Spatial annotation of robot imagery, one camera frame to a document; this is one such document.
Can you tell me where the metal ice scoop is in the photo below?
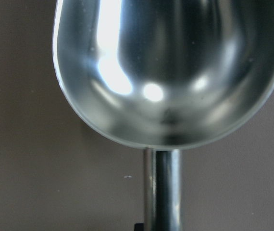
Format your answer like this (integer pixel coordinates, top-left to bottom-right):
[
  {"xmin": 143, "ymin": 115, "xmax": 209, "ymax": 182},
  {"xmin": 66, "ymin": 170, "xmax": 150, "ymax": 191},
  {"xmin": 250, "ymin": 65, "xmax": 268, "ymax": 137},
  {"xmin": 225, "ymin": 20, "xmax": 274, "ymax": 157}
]
[{"xmin": 52, "ymin": 0, "xmax": 274, "ymax": 231}]

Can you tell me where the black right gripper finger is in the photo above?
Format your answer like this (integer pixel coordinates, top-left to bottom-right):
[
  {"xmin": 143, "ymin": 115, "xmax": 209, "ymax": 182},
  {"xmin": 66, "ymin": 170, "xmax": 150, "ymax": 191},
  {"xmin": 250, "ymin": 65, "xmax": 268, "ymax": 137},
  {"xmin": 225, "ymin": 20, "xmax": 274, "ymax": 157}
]
[{"xmin": 134, "ymin": 223, "xmax": 144, "ymax": 231}]

